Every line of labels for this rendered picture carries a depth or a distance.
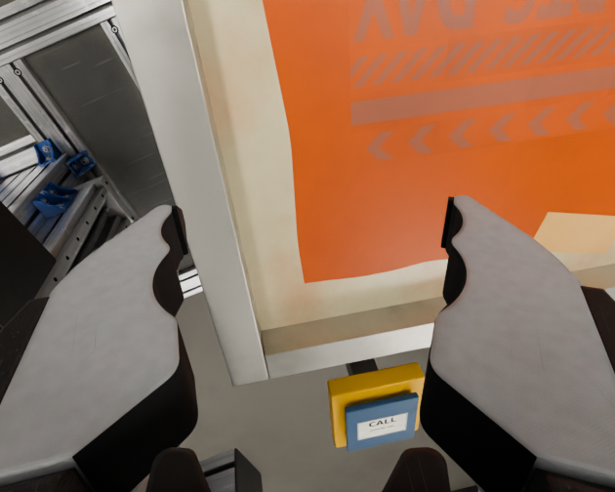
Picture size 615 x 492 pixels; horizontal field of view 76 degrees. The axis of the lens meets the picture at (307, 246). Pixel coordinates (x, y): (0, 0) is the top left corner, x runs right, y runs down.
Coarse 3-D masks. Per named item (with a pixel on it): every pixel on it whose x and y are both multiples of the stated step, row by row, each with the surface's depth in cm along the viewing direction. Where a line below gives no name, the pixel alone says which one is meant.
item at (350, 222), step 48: (288, 0) 26; (336, 0) 26; (288, 48) 27; (336, 48) 28; (288, 96) 29; (336, 96) 30; (336, 144) 32; (336, 192) 34; (384, 192) 35; (432, 192) 36; (480, 192) 37; (336, 240) 37; (384, 240) 38; (432, 240) 39
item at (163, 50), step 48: (144, 0) 22; (144, 48) 23; (192, 48) 23; (144, 96) 24; (192, 96) 25; (192, 144) 26; (192, 192) 28; (192, 240) 31; (240, 240) 35; (240, 288) 34; (240, 336) 37; (288, 336) 41; (336, 336) 41; (384, 336) 41; (240, 384) 41
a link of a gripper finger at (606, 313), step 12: (588, 288) 7; (600, 288) 7; (588, 300) 7; (600, 300) 7; (612, 300) 7; (600, 312) 7; (612, 312) 7; (600, 324) 7; (612, 324) 7; (600, 336) 6; (612, 336) 6; (612, 348) 6; (612, 360) 6; (540, 480) 5; (552, 480) 5; (564, 480) 5; (576, 480) 5
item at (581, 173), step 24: (528, 144) 35; (552, 144) 36; (576, 144) 36; (600, 144) 36; (528, 168) 37; (552, 168) 37; (576, 168) 37; (600, 168) 38; (528, 192) 38; (552, 192) 39; (576, 192) 39; (600, 192) 40; (504, 216) 39; (528, 216) 40
